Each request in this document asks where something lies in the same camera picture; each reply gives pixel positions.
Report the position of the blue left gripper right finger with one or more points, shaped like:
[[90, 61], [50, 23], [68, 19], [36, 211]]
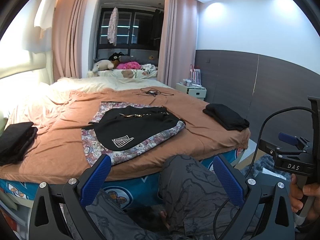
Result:
[[231, 180]]

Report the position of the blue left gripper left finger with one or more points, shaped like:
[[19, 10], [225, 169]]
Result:
[[92, 179]]

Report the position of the black pants with white logo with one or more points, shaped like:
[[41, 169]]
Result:
[[136, 127]]

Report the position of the grey blue shaggy rug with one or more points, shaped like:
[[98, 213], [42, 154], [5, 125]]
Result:
[[265, 165]]

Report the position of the cardboard sheet on floor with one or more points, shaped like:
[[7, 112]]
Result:
[[246, 159]]

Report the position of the blue cartoon bed sheet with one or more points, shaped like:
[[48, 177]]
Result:
[[133, 183]]

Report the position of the bear-patterned folded cloth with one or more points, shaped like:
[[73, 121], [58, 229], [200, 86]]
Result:
[[130, 139]]

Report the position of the orange-brown bed blanket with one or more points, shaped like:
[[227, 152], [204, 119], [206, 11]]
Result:
[[126, 130]]

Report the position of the folded black clothes right stack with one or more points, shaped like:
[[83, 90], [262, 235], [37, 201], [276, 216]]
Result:
[[226, 117]]

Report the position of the folded black clothes stack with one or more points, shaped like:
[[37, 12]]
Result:
[[226, 117], [15, 142]]

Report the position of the folded black clothes left stack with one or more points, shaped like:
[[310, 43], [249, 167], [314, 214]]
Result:
[[15, 142]]

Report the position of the white bedside drawer cabinet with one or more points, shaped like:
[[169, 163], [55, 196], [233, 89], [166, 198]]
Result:
[[194, 91]]

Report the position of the cream white duvet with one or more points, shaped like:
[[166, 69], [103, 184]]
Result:
[[109, 89]]

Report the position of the pink striped gift bag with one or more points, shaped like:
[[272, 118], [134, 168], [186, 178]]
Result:
[[195, 76]]

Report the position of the teddy bear print pillow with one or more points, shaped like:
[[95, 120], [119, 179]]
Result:
[[128, 74]]

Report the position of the beige plush toy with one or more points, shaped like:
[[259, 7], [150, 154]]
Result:
[[101, 65]]

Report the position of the pink plush blanket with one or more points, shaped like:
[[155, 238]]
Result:
[[129, 66]]

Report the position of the black mask plush toy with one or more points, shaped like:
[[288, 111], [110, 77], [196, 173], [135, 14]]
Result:
[[116, 56]]

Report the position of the cream padded headboard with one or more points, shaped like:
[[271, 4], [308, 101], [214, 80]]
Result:
[[26, 61]]

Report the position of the hanging patterned garment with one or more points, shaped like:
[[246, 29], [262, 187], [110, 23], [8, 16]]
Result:
[[113, 27]]

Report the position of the pink curtain right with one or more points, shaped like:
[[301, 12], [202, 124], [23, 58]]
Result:
[[178, 41]]

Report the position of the pink curtain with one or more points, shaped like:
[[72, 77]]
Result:
[[178, 41], [68, 22]]

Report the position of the black hanging garment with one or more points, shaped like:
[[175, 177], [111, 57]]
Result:
[[157, 24]]

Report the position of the pink curtain left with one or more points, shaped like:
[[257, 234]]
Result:
[[68, 22]]

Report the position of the dark window frame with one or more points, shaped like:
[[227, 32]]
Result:
[[133, 37]]

